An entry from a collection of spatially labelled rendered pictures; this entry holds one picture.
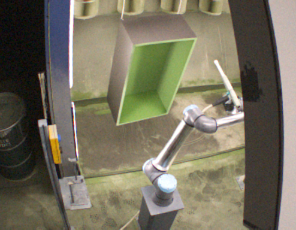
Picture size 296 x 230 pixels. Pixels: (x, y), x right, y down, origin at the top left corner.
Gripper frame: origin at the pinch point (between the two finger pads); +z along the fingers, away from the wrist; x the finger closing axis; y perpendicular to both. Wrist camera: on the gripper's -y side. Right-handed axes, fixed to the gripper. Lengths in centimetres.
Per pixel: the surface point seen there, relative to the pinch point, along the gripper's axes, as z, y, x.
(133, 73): -49, 75, 95
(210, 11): -88, -43, 173
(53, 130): 76, 110, -13
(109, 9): -41, 77, 207
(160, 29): 20, 28, 74
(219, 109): -189, 5, 87
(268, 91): 195, 14, -105
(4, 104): 25, 201, 81
